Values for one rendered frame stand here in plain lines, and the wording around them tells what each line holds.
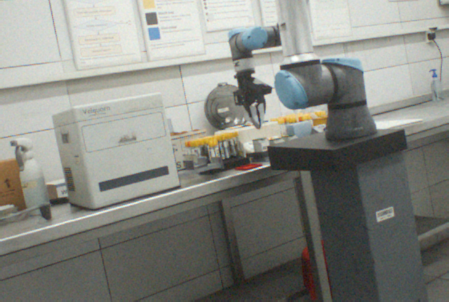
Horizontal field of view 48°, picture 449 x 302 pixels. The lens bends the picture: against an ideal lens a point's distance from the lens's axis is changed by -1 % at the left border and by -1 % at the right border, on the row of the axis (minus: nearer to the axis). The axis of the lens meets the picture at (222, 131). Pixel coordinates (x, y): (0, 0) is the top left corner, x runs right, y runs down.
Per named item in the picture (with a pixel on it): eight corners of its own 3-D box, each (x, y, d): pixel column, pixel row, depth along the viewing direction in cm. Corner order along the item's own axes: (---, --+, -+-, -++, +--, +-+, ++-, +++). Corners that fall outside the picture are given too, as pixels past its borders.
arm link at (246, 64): (257, 56, 180) (239, 58, 175) (260, 69, 180) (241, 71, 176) (244, 60, 186) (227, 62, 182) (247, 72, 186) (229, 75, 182)
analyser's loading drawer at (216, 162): (167, 183, 154) (164, 167, 154) (159, 183, 160) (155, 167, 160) (224, 168, 165) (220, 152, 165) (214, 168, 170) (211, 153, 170)
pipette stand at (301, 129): (300, 150, 191) (295, 124, 191) (287, 151, 197) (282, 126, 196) (317, 145, 198) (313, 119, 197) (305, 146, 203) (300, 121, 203)
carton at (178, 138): (156, 180, 183) (148, 139, 182) (128, 178, 207) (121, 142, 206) (214, 165, 195) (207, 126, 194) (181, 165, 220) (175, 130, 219)
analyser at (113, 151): (93, 211, 141) (71, 106, 139) (69, 204, 164) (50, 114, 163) (188, 185, 157) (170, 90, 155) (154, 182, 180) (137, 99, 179)
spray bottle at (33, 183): (26, 219, 150) (10, 139, 148) (22, 216, 157) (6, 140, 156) (54, 211, 154) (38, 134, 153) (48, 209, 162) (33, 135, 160)
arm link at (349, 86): (375, 98, 146) (370, 51, 144) (337, 106, 141) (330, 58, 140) (351, 98, 157) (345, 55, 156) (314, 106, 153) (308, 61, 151)
